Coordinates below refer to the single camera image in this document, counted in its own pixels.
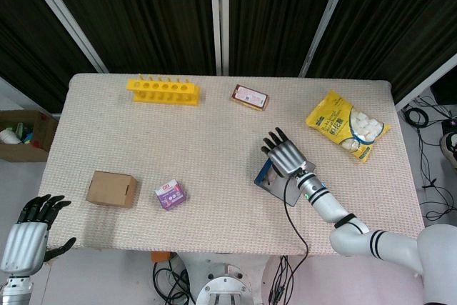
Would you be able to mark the small purple box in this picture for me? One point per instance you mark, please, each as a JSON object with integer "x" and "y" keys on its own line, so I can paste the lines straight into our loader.
{"x": 170, "y": 193}

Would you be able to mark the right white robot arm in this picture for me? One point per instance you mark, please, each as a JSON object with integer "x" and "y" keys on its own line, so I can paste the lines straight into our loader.
{"x": 360, "y": 228}

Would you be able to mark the beige woven tablecloth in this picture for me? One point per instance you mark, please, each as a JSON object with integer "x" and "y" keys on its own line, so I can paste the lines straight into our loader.
{"x": 178, "y": 148}

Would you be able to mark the grey metal tray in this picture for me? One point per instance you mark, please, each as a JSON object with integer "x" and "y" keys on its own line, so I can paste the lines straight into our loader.
{"x": 276, "y": 185}

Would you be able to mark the yellow candy bag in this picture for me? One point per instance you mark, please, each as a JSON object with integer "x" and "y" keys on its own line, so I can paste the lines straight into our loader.
{"x": 348, "y": 124}

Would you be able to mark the white paper cup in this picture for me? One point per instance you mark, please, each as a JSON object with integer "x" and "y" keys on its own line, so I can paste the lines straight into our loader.
{"x": 9, "y": 137}

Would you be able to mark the brown cardboard box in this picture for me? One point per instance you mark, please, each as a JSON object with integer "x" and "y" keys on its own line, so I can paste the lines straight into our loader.
{"x": 111, "y": 189}

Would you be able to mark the orange plastic piece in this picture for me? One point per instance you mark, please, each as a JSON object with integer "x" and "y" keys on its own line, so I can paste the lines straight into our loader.
{"x": 160, "y": 256}

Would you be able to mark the brown snack packet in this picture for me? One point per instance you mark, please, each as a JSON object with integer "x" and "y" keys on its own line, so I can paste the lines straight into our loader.
{"x": 250, "y": 97}

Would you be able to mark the white black sneaker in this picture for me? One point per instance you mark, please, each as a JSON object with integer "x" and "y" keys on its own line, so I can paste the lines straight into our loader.
{"x": 450, "y": 146}

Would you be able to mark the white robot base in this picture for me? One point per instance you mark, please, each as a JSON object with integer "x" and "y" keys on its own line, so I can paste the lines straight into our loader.
{"x": 225, "y": 280}

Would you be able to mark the yellow test tube rack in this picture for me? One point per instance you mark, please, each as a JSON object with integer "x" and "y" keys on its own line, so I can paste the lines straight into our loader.
{"x": 162, "y": 90}

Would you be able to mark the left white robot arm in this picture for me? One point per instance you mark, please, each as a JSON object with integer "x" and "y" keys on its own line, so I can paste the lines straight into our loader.
{"x": 14, "y": 289}

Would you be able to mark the open cardboard bin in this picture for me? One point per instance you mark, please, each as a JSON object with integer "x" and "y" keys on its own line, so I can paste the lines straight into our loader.
{"x": 23, "y": 135}

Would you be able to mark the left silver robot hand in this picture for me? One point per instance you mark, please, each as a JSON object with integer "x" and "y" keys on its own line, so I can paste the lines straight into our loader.
{"x": 25, "y": 237}

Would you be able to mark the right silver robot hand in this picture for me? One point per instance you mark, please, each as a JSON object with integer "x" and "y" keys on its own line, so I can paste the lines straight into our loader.
{"x": 287, "y": 156}

